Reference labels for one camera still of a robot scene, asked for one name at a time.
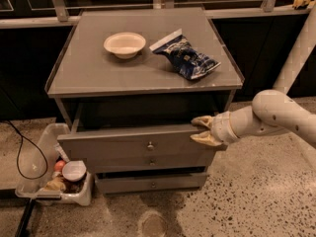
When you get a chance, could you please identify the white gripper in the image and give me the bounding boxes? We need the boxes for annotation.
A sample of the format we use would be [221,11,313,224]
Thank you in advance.
[191,112,239,146]

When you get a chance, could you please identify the grey top drawer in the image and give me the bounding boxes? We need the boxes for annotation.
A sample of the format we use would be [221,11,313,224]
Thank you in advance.
[56,102,229,165]

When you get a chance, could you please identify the grey drawer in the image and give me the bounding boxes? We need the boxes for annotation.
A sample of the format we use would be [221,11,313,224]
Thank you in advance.
[86,150,214,173]
[56,102,229,165]
[95,172,207,194]

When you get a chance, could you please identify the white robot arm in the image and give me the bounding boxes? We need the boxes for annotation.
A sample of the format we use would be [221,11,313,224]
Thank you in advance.
[191,7,316,147]

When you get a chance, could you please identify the grey middle drawer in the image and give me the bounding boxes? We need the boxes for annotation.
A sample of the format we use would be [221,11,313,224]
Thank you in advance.
[86,150,214,173]

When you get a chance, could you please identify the grey drawer cabinet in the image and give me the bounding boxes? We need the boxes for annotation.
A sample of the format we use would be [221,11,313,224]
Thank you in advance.
[44,7,246,195]

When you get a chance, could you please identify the grey bottom drawer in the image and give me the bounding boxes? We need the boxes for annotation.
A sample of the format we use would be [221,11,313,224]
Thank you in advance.
[95,172,207,194]

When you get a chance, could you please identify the blue chip bag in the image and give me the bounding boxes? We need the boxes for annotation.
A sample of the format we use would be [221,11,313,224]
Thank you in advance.
[149,29,220,81]

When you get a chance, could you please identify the round floor drain cover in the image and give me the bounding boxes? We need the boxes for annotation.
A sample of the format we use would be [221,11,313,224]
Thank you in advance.
[142,214,167,237]

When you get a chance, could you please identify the white bowl on cabinet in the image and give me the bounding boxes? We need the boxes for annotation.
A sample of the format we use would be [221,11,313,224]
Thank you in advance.
[104,33,146,59]

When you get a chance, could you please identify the metal railing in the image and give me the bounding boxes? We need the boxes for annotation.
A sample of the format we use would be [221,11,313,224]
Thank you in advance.
[0,0,316,30]

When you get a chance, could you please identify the white bowl in bin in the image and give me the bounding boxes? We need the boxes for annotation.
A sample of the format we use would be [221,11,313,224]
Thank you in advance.
[62,161,87,182]

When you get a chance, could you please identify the white tube in bin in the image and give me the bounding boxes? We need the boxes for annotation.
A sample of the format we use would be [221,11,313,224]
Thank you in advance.
[54,143,70,163]

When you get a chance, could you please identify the red apple in bin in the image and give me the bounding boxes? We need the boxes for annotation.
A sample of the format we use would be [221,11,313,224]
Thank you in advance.
[54,160,66,172]

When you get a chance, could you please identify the yellow object on ledge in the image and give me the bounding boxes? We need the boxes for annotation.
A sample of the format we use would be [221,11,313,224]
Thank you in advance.
[292,0,315,10]

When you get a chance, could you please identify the yellow snack bag in bin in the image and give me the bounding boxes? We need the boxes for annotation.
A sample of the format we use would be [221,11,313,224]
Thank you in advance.
[44,177,66,192]

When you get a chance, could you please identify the clear plastic bin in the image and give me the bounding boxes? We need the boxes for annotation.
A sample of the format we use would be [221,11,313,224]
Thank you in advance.
[15,123,93,206]

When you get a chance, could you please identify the black cable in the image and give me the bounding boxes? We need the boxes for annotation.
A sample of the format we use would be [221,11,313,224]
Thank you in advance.
[0,119,49,180]

